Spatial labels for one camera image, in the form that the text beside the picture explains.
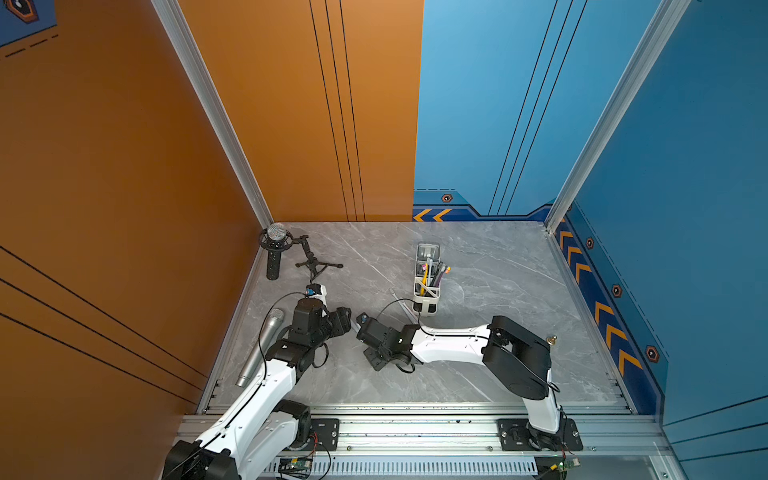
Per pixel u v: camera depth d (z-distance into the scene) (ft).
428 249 3.35
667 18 2.29
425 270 2.88
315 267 3.28
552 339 2.86
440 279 2.90
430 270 2.87
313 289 2.43
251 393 1.62
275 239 2.76
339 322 2.43
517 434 2.38
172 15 2.28
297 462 2.34
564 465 2.28
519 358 1.61
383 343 2.19
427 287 2.94
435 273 2.92
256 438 1.81
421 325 3.01
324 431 2.44
